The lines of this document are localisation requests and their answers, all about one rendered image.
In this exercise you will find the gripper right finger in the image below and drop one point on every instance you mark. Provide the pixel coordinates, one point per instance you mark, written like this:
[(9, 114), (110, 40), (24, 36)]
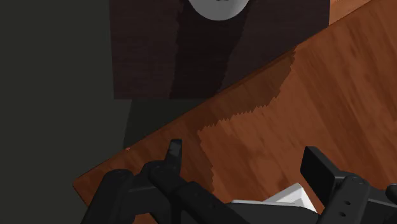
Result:
[(347, 192)]

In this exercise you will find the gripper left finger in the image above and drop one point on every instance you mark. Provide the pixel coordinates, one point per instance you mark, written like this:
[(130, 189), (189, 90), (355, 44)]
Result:
[(173, 189)]

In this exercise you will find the white angular block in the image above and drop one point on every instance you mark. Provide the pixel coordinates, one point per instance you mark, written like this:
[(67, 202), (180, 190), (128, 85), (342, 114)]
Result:
[(293, 195)]

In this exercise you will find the brown wooden table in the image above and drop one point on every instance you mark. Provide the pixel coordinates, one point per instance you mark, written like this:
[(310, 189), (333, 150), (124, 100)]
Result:
[(325, 102)]

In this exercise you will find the dark robot stand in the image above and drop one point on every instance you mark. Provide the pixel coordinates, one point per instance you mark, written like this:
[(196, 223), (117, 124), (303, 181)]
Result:
[(145, 46)]

